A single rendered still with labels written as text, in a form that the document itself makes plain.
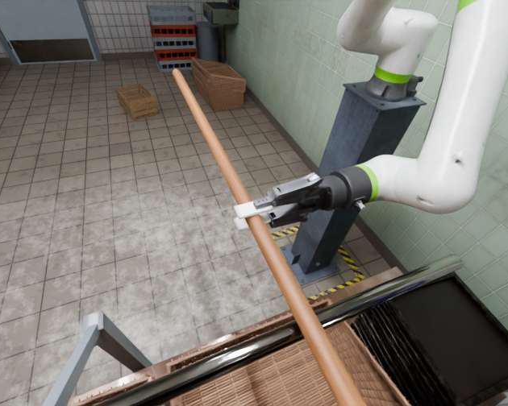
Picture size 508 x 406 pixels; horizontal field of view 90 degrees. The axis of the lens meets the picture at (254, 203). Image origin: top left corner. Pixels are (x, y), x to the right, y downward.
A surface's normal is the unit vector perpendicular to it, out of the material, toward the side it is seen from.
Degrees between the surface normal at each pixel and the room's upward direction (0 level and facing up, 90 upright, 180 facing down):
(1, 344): 0
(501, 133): 90
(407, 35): 88
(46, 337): 0
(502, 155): 90
